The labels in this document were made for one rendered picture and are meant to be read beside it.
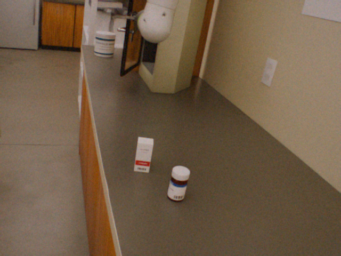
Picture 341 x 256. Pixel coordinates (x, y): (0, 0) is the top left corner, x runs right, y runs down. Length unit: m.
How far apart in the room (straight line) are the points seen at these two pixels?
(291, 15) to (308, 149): 0.54
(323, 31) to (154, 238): 0.89
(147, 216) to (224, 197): 0.22
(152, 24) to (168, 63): 0.46
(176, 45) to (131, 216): 0.93
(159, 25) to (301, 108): 0.60
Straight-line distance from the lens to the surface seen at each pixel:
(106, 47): 2.03
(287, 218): 0.82
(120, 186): 0.77
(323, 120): 1.13
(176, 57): 1.44
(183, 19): 1.42
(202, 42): 1.88
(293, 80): 1.25
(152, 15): 1.02
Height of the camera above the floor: 1.39
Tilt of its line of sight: 24 degrees down
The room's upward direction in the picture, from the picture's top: 11 degrees clockwise
